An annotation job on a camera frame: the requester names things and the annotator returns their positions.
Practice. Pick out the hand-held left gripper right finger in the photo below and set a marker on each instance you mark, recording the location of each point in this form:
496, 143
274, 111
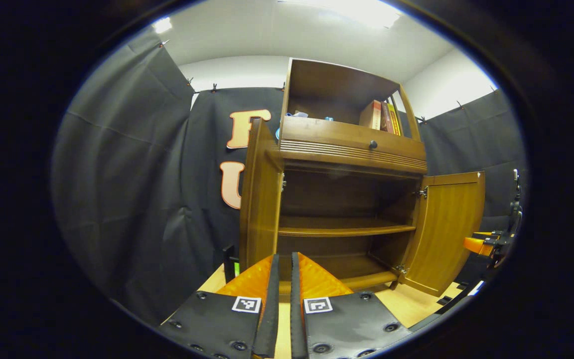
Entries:
296, 299

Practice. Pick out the small ceiling light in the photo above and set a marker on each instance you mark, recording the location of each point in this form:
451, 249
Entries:
162, 25

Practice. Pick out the wooden shoe cabinet door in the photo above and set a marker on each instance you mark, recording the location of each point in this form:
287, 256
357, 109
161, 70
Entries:
446, 229
262, 209

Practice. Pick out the wooden double-door shoe cabinet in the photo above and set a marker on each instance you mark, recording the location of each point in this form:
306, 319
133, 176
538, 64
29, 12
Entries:
337, 89

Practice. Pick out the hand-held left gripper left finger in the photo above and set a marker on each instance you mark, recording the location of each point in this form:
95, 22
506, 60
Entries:
272, 299

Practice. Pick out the black backdrop cloth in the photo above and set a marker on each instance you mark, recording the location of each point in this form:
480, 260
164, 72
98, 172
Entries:
127, 189

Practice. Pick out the wooden cabinet drawer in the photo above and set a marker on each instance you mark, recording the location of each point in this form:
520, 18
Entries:
337, 142

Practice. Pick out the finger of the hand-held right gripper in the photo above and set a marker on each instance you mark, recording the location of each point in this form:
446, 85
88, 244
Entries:
476, 245

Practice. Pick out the dark red book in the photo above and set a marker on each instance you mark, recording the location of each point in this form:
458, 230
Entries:
385, 119

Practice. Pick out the white flat object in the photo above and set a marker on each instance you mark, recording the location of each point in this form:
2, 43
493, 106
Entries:
477, 289

